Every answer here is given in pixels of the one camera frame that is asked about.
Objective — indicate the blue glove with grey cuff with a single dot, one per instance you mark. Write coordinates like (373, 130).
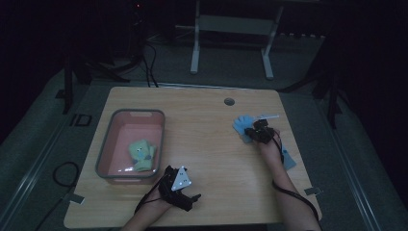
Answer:
(288, 160)
(241, 123)

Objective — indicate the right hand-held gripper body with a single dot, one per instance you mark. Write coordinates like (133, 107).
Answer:
(263, 133)

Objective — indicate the white metal stand frame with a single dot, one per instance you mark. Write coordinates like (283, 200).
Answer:
(235, 24)

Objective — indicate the green mitten with face print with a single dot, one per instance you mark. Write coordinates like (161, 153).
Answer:
(139, 155)

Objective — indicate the pink basin with grey rim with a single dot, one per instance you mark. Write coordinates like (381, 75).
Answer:
(134, 147)

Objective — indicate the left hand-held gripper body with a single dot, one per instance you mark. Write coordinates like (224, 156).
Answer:
(179, 189)

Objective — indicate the black tripod stand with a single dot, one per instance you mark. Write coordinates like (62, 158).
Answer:
(138, 38)

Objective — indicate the person's left hand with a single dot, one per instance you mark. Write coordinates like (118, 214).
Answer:
(157, 203)

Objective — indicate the plain green mitten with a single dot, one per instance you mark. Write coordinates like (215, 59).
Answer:
(153, 151)

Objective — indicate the grey tape piece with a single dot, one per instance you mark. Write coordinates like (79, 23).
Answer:
(312, 191)
(77, 199)

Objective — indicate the person's right hand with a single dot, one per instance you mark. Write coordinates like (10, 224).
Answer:
(271, 149)

